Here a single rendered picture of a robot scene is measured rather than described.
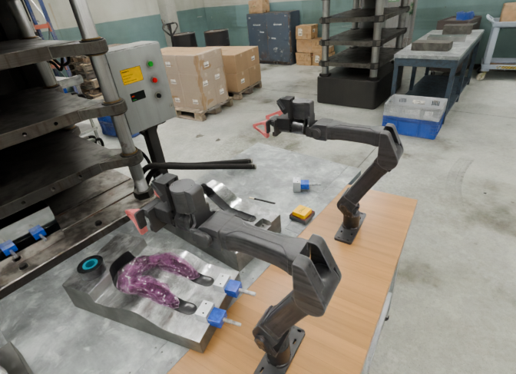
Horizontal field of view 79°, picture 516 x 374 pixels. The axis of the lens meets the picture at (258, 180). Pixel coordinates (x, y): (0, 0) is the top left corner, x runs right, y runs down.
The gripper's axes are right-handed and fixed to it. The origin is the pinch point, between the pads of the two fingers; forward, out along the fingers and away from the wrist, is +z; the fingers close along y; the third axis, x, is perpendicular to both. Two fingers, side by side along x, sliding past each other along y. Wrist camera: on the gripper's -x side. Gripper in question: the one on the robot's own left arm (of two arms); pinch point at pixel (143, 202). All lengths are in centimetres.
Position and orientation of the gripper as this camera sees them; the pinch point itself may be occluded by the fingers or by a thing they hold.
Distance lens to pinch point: 88.8
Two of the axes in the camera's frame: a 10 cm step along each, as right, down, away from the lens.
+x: 1.1, 8.5, 5.2
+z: -8.4, -2.0, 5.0
